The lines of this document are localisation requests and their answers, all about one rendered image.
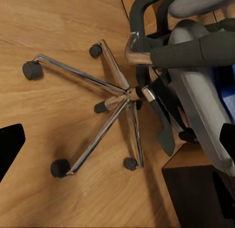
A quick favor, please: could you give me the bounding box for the swivel chair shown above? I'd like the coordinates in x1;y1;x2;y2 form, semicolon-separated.
22;0;235;178

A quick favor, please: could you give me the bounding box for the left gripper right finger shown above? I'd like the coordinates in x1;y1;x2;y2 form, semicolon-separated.
219;123;235;163

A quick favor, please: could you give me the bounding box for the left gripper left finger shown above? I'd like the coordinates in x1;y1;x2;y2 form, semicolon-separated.
0;123;25;182

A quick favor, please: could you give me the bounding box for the folder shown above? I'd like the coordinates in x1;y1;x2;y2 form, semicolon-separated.
218;65;235;122

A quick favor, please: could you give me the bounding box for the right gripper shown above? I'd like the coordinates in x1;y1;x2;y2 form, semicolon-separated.
211;171;235;223

